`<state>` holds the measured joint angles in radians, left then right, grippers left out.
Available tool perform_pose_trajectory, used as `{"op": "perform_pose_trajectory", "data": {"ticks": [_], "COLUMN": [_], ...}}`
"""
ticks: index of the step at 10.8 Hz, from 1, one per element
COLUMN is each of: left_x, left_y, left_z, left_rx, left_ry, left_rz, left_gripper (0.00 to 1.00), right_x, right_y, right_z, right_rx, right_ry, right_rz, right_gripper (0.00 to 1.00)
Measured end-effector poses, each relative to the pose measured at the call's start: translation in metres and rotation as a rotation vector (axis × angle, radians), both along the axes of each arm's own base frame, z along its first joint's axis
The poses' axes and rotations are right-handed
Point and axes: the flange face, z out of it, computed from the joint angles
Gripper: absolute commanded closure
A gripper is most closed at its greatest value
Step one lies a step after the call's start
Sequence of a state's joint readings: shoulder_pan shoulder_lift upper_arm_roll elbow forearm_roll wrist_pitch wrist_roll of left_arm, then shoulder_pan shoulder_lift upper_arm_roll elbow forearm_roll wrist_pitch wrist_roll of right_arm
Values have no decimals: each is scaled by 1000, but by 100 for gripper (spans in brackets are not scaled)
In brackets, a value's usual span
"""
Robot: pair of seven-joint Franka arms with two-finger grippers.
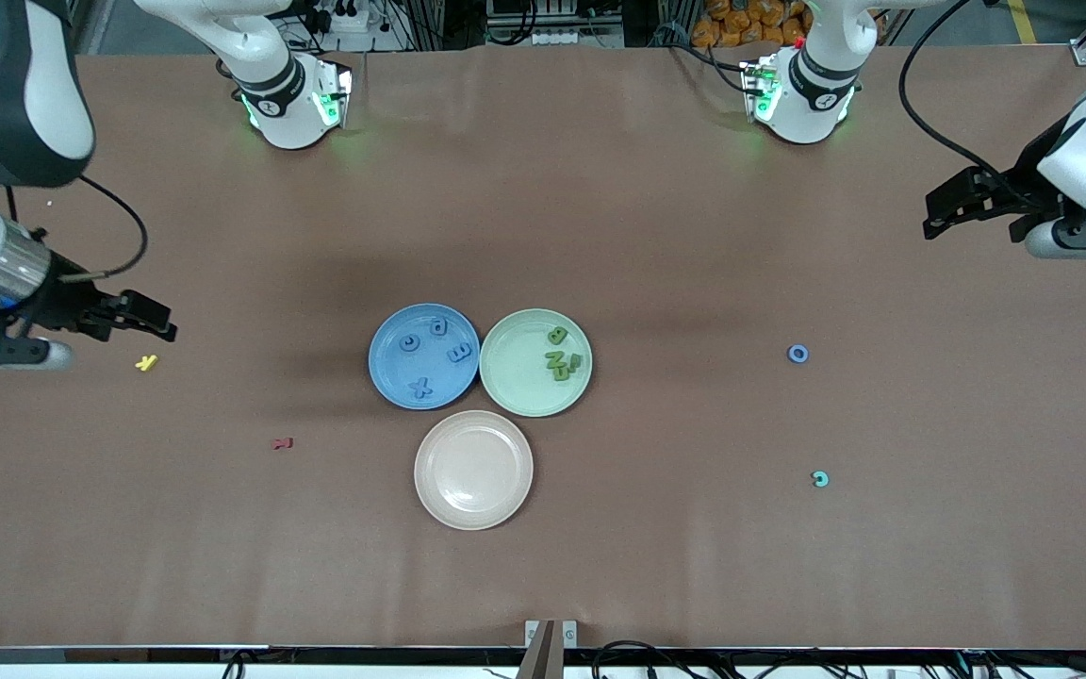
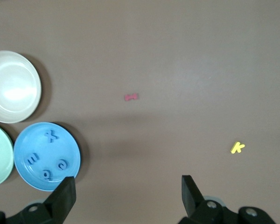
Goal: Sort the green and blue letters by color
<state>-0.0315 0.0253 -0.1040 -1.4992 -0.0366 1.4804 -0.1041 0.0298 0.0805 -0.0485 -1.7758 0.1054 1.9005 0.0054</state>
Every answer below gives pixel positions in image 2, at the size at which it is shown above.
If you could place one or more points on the green plate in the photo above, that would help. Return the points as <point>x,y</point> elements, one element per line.
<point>0,158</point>

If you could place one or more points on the red letter I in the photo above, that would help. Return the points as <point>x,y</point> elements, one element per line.
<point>131,97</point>

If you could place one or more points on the blue letter X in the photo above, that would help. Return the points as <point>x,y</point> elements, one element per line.
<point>50,136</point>

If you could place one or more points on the brown table cover sheet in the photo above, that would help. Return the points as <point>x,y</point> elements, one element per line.
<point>154,46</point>

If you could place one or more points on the blue plate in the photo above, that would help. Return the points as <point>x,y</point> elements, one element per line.
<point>49,151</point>

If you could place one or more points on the beige plate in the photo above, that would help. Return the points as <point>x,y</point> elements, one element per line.
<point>14,88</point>

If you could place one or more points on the blue letter g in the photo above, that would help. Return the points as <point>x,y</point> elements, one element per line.
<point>46,175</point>

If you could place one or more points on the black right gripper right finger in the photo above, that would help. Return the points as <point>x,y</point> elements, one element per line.
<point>205,212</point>

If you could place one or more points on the blue letter E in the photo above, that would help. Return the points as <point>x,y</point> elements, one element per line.
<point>32,160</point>

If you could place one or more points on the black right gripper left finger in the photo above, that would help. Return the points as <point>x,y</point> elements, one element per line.
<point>53,207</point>

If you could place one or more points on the blue letter C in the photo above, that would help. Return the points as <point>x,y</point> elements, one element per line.
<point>65,164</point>

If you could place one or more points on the yellow letter K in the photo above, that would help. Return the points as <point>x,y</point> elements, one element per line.
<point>235,148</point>

